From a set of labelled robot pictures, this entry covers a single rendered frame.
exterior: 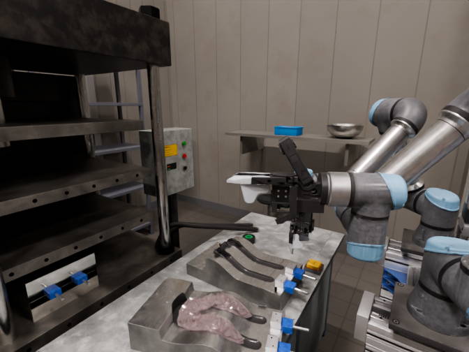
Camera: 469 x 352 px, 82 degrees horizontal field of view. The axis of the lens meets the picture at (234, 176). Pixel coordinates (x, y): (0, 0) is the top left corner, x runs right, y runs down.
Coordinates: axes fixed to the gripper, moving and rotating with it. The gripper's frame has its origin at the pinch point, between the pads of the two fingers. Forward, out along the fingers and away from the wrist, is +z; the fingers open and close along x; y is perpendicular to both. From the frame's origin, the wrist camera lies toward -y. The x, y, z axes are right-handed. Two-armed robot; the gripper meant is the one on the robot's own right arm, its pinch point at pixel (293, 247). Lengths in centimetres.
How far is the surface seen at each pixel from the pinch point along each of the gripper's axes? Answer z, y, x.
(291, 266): 9.2, -0.3, -0.5
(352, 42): -124, -27, 218
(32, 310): 17, -78, -72
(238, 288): 16.6, -17.5, -17.7
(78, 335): 21, -55, -67
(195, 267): 14.9, -41.8, -17.6
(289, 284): 10.5, 3.1, -11.3
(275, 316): 12.7, 4.5, -27.8
